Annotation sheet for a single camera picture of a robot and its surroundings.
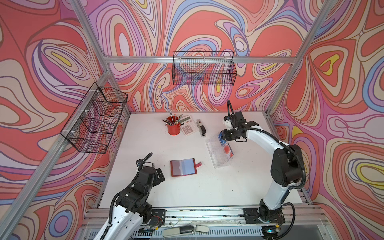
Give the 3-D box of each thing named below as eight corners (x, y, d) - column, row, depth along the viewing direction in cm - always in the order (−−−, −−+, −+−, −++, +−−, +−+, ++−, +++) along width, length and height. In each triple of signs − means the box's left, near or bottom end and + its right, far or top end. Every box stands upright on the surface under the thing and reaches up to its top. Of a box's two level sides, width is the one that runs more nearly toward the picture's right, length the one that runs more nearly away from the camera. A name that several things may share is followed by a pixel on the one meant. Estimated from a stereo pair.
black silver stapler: (202, 137, 106) (202, 134, 102) (195, 123, 115) (195, 119, 111) (207, 136, 107) (207, 132, 103) (199, 122, 116) (199, 118, 112)
